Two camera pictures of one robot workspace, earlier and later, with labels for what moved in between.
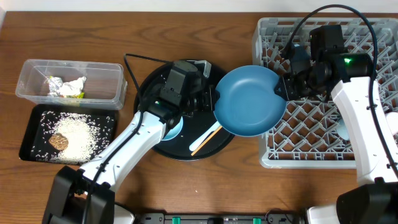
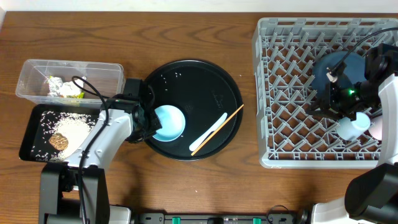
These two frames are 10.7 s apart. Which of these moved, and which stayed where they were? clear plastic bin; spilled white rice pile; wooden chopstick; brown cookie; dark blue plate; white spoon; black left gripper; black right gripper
Moved: black right gripper; dark blue plate; black left gripper
Stayed: white spoon; clear plastic bin; brown cookie; spilled white rice pile; wooden chopstick
